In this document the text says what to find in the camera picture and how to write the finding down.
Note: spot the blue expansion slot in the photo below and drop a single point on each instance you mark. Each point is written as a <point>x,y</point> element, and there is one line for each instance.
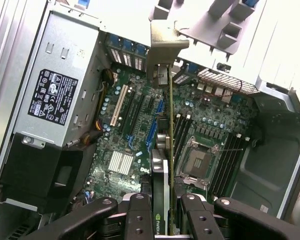
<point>152,132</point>

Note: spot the blue case latch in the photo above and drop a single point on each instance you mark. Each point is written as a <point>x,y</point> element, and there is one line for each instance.
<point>82,2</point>

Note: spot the blue card retainer clip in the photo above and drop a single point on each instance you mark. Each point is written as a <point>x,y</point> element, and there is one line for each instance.
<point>127,45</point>
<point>113,41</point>
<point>140,48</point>

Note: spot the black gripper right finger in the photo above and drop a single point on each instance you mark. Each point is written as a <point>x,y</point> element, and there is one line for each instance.
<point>240,220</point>

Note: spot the thin metal locking lever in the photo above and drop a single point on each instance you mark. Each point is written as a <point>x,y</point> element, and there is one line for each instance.
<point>231,150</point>

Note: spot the white expansion slot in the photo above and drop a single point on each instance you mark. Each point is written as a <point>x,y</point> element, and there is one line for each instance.
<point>118,105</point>

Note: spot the CPU socket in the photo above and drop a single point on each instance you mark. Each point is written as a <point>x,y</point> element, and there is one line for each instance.
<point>200,162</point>

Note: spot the black RAM slot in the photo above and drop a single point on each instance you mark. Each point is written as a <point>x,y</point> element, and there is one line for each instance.
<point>185,135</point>
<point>220,165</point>
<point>228,167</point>
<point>232,168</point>
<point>224,166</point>
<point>179,130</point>

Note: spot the black plastic air duct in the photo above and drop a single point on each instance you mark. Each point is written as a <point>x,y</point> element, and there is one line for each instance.
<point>40,170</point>

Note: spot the black chassis switch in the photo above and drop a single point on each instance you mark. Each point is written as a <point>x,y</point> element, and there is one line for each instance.
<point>225,67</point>

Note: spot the green motherboard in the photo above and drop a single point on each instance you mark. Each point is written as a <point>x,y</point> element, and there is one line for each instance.
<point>130,112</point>

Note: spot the open PC case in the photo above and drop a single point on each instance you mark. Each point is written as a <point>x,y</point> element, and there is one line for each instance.
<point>265,150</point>

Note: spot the silver chipset heatsink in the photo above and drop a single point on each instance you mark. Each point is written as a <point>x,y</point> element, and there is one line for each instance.
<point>121,162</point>

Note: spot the grey power supply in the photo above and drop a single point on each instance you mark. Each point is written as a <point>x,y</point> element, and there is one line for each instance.
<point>57,82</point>

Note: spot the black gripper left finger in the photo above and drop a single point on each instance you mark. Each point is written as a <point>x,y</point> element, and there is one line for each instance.
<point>95,220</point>

